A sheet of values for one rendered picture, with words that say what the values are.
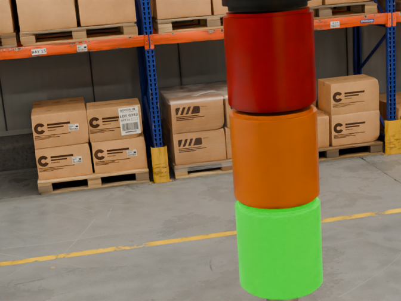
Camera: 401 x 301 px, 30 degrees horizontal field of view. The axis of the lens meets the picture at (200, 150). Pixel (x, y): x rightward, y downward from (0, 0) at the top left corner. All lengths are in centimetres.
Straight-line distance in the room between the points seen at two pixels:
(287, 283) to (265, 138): 9
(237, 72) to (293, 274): 12
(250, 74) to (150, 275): 552
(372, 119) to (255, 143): 842
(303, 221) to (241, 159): 5
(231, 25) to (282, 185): 9
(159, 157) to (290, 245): 771
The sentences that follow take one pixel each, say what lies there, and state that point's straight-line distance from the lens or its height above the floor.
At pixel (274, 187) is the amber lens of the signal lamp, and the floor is 223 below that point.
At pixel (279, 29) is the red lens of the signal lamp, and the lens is 40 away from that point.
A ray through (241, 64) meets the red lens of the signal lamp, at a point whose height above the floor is 230.
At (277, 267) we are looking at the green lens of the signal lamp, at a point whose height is 218.
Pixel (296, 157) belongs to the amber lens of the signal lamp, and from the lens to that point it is 41.
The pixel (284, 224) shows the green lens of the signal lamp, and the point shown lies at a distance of 42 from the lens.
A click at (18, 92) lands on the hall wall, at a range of 938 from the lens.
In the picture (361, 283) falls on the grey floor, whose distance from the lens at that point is 560.
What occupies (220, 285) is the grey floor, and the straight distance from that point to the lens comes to 563.
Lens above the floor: 235
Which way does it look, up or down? 14 degrees down
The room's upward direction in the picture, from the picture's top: 4 degrees counter-clockwise
